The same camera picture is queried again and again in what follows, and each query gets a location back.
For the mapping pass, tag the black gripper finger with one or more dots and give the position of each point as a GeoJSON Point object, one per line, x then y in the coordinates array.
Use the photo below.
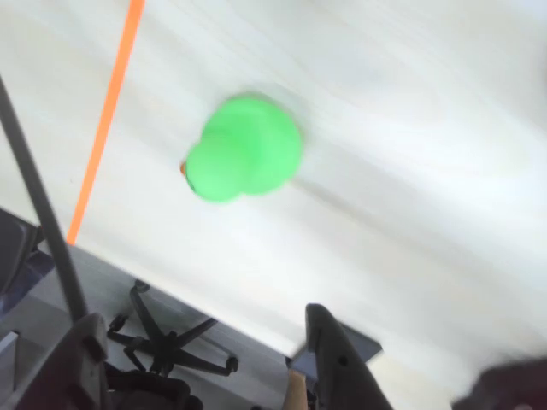
{"type": "Point", "coordinates": [85, 367]}
{"type": "Point", "coordinates": [342, 367]}

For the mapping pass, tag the green rubber duck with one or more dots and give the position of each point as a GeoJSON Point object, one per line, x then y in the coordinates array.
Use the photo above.
{"type": "Point", "coordinates": [245, 149]}

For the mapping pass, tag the black office chair base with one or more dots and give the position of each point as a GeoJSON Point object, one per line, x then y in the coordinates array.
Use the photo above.
{"type": "Point", "coordinates": [164, 341]}

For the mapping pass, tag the gray metal pole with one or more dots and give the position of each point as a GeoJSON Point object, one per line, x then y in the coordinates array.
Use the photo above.
{"type": "Point", "coordinates": [38, 192]}

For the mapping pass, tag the orange tape line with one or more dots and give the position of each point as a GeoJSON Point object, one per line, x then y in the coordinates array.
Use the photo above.
{"type": "Point", "coordinates": [107, 119]}

